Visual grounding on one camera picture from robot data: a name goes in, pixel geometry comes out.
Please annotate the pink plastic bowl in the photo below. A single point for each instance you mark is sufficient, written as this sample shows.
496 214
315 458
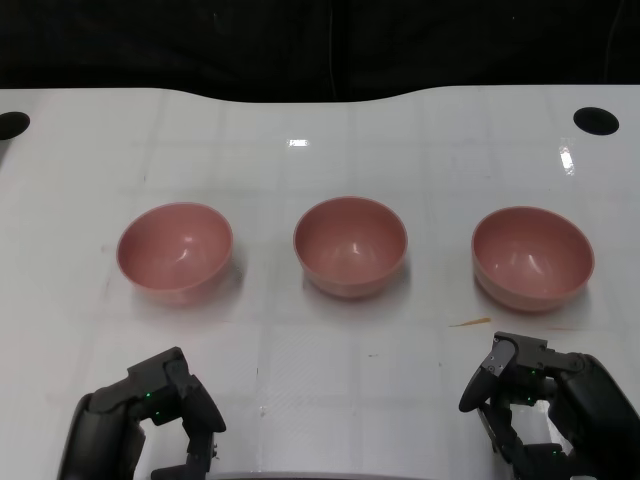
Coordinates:
350 245
175 250
532 255

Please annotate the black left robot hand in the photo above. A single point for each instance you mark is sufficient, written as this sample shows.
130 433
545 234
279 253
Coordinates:
110 425

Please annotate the black backdrop curtain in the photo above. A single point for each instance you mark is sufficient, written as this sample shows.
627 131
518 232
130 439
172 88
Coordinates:
150 40

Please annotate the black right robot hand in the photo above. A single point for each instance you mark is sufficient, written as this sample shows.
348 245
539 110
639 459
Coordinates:
590 400

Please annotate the black table grommet hole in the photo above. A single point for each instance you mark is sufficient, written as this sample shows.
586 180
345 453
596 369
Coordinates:
595 121
12 125

